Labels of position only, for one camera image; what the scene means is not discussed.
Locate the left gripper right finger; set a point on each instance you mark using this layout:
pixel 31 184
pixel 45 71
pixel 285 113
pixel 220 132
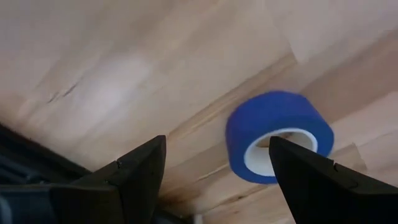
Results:
pixel 326 193

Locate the dark blue tape roll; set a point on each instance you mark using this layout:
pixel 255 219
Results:
pixel 264 118

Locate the black aluminium rig frame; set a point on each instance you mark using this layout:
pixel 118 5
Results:
pixel 31 155

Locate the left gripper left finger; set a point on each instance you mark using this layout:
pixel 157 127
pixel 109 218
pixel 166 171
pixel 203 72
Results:
pixel 140 174

